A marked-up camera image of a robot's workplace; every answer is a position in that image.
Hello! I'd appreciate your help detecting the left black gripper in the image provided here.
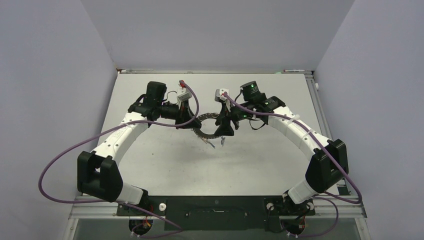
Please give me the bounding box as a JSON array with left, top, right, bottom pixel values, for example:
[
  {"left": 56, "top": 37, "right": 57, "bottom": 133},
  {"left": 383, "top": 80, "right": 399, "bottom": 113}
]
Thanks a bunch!
[{"left": 157, "top": 99, "right": 202, "bottom": 130}]

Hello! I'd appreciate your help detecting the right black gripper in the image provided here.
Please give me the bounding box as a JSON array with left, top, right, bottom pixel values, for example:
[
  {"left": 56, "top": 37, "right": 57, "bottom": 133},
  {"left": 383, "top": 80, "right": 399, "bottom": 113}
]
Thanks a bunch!
[{"left": 214, "top": 100, "right": 254, "bottom": 136}]

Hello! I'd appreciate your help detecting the large metal ring disc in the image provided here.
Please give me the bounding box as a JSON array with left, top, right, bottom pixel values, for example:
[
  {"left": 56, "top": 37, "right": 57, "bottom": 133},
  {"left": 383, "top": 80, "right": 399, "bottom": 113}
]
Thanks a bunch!
[{"left": 192, "top": 112, "right": 222, "bottom": 140}]

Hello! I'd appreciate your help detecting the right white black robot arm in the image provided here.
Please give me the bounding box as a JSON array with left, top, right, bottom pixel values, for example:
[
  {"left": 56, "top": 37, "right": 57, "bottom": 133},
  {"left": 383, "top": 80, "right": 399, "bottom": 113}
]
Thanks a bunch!
[{"left": 214, "top": 81, "right": 349, "bottom": 214}]

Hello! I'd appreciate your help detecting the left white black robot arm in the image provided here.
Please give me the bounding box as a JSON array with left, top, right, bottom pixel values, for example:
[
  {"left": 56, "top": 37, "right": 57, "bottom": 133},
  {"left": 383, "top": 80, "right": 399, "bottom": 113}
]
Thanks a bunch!
[{"left": 77, "top": 80, "right": 202, "bottom": 215}]

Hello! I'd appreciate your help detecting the red white marker pen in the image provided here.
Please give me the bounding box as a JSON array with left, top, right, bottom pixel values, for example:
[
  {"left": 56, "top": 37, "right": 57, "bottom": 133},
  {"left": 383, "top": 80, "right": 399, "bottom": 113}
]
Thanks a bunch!
[{"left": 283, "top": 69, "right": 306, "bottom": 73}]

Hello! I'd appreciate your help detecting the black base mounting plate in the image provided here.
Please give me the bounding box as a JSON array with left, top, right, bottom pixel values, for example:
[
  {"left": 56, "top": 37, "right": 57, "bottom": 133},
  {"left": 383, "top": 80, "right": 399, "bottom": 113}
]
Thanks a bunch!
[{"left": 116, "top": 195, "right": 316, "bottom": 232}]

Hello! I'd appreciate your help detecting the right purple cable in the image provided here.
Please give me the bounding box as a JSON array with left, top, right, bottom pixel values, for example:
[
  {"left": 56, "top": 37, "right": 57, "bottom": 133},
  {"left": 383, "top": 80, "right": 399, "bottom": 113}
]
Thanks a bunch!
[{"left": 222, "top": 92, "right": 363, "bottom": 239}]

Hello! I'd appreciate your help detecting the purple cable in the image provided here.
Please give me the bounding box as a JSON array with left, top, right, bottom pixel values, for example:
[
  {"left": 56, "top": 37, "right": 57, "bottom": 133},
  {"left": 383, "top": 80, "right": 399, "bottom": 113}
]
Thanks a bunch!
[
  {"left": 38, "top": 80, "right": 200, "bottom": 239},
  {"left": 222, "top": 92, "right": 363, "bottom": 239}
]

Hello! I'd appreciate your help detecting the aluminium rail back edge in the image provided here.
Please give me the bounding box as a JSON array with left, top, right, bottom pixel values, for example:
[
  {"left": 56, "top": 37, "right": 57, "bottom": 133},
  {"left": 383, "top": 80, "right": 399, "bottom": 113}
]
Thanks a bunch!
[{"left": 117, "top": 69, "right": 313, "bottom": 75}]

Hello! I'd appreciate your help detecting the aluminium frame rail right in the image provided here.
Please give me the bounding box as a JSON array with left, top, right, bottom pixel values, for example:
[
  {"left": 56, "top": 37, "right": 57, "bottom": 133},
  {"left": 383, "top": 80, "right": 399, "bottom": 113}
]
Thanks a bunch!
[{"left": 304, "top": 71, "right": 350, "bottom": 197}]

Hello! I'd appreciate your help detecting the aluminium frame rail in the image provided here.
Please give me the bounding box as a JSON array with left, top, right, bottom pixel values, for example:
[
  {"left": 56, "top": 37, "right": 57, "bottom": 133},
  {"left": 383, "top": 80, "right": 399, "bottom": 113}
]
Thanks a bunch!
[
  {"left": 69, "top": 195, "right": 367, "bottom": 220},
  {"left": 304, "top": 71, "right": 350, "bottom": 197}
]

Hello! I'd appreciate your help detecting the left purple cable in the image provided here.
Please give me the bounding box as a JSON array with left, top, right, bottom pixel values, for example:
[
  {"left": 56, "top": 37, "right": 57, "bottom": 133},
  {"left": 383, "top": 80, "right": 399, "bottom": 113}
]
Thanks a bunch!
[{"left": 38, "top": 80, "right": 200, "bottom": 239}]

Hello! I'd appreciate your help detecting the aluminium frame rail front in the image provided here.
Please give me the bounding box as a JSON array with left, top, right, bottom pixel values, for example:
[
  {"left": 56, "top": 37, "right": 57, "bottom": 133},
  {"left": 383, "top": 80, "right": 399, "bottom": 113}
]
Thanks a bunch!
[{"left": 69, "top": 195, "right": 367, "bottom": 220}]

